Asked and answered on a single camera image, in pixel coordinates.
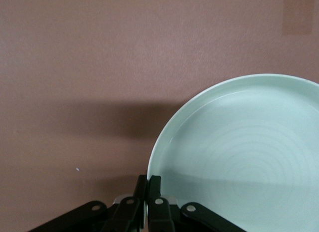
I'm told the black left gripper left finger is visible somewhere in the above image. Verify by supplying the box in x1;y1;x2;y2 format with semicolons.
28;174;148;232

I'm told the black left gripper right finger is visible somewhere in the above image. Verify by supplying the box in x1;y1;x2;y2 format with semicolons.
148;175;250;232

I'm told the pale green round plate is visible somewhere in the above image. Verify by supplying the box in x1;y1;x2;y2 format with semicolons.
147;72;319;232

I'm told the brown table cover sheet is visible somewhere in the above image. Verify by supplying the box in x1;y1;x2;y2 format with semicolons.
0;0;319;232

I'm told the brown square tape patch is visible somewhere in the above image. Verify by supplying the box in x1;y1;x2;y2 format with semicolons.
283;0;314;36

